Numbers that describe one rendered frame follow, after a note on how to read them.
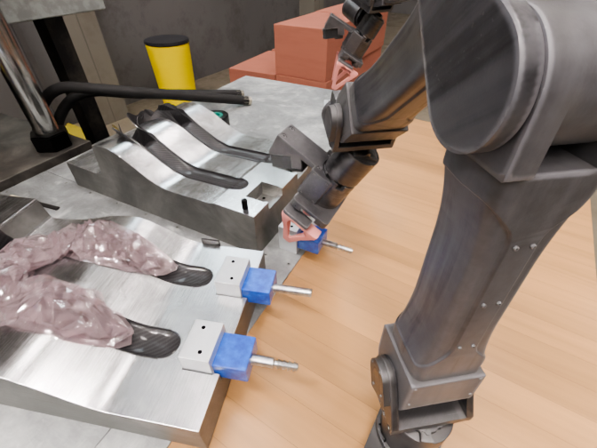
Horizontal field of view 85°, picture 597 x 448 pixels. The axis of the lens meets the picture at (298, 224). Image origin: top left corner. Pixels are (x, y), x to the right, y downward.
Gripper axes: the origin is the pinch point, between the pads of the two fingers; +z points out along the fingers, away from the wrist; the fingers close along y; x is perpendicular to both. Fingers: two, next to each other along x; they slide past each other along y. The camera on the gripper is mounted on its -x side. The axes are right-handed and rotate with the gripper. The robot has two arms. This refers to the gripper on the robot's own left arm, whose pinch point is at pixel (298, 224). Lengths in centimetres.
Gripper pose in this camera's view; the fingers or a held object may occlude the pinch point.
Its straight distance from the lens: 58.6
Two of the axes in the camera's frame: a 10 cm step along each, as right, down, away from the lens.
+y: -4.5, 5.8, -6.8
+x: 7.8, 6.3, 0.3
